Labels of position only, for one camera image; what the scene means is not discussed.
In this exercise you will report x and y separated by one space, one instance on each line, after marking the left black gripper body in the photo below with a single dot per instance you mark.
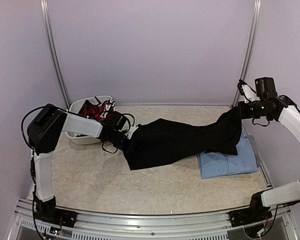
121 145

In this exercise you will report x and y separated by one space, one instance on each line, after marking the left aluminium corner post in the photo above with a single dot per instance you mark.
44 5

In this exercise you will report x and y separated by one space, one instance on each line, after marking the white plastic bin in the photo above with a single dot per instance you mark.
81 130

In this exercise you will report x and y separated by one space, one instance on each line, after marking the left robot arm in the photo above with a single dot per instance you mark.
43 133

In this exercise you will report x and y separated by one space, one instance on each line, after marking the aluminium corner post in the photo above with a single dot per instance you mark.
251 39
44 5

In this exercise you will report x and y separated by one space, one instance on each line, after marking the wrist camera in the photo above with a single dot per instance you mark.
247 93
131 131

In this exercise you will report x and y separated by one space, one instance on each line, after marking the light blue folded shirt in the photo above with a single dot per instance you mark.
216 164

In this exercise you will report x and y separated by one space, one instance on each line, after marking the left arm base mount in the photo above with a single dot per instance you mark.
49 213

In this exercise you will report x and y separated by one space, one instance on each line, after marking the right aluminium corner post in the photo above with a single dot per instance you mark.
251 39

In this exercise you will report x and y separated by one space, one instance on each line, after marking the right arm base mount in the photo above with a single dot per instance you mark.
256 212

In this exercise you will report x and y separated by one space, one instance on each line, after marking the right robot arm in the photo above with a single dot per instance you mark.
287 114

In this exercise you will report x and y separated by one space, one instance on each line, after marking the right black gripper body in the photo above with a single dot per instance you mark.
258 111

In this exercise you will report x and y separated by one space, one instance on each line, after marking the aluminium front rail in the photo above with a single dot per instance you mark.
94 225

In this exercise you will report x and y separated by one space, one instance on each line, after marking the red black plaid shirt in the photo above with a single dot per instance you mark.
94 108

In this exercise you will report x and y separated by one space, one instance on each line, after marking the black long sleeve shirt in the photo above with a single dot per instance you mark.
164 142

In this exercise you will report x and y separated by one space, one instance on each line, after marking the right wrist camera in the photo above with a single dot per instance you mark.
247 93

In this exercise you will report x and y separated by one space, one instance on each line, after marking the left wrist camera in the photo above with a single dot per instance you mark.
131 131

